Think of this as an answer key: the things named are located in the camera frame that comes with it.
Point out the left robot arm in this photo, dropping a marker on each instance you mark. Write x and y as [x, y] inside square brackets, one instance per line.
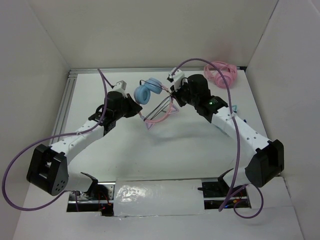
[48, 169]

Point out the teal cat-ear headphones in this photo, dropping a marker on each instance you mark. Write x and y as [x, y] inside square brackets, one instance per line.
[235, 110]

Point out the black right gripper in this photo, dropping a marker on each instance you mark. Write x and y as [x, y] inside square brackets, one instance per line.
[185, 83]

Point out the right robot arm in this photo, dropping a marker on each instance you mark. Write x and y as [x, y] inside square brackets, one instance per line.
[263, 157]

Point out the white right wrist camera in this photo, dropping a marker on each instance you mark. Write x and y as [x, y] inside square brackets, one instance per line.
[177, 78]

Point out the blue pink cat-ear headphones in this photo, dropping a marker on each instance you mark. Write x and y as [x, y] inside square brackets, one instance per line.
[165, 108]

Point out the white taped cover plate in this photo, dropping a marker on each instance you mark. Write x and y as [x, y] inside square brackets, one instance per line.
[158, 198]

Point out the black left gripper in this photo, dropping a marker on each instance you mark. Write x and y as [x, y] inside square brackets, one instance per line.
[134, 108]

